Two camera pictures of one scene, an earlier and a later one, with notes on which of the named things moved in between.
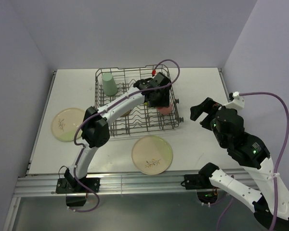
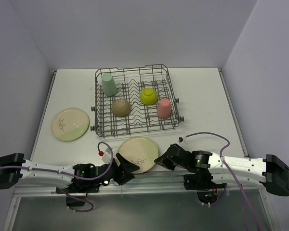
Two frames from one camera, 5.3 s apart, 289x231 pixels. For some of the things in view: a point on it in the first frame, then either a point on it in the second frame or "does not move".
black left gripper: x=164 y=101 to x=122 y=170
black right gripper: x=208 y=104 to x=163 y=160
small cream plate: x=65 y=122 does not move
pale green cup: x=110 y=87 does not move
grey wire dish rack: x=110 y=83 does not move
